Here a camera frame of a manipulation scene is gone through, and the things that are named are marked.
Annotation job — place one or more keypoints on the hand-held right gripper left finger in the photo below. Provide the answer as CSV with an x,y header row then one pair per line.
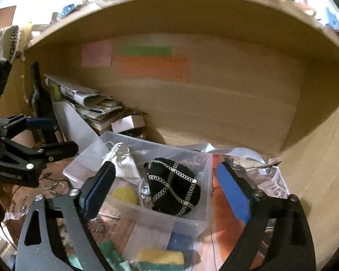
x,y
100,179

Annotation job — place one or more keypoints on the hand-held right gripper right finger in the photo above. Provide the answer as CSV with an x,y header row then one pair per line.
x,y
233,192

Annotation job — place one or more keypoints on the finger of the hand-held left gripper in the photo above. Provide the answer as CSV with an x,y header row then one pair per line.
x,y
59,148
41,122

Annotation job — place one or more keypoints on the clear plastic container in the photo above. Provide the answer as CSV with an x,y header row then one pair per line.
x,y
163,150

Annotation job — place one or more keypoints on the black upright tool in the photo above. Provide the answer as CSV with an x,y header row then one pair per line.
x,y
41,96

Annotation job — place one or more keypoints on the orange cloth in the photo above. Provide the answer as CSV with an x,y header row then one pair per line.
x,y
221,217

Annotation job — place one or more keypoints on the white plastic sheet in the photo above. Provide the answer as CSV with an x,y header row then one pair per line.
x,y
73,124

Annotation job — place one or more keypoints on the yellow round sponge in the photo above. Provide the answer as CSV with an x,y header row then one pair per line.
x,y
125,195

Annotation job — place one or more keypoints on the brown patterned cloth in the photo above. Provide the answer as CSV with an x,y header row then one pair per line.
x,y
55,180

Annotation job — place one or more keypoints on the crumpled printed plastic bag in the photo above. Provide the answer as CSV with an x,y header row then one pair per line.
x,y
271,180

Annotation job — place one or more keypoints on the small shiny silver object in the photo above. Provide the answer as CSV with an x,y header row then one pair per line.
x,y
145,191

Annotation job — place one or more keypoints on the woven patterned object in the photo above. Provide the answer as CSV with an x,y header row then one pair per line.
x,y
12,41

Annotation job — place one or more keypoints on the stack of papers and magazines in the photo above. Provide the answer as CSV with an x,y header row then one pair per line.
x,y
93,106

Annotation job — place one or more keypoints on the small cardboard box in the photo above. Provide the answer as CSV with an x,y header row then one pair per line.
x,y
128,122

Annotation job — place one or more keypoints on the pink paper note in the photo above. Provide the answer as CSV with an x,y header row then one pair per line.
x,y
97,53

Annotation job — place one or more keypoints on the yellow and green sponge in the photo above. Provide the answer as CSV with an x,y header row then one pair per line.
x,y
161,258

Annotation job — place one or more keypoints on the blue plastic item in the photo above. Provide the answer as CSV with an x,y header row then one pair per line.
x,y
332,18
68,10

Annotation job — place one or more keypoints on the orange paper note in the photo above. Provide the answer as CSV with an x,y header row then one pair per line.
x,y
154,69

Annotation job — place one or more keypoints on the green paper note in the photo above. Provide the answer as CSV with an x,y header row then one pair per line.
x,y
145,51

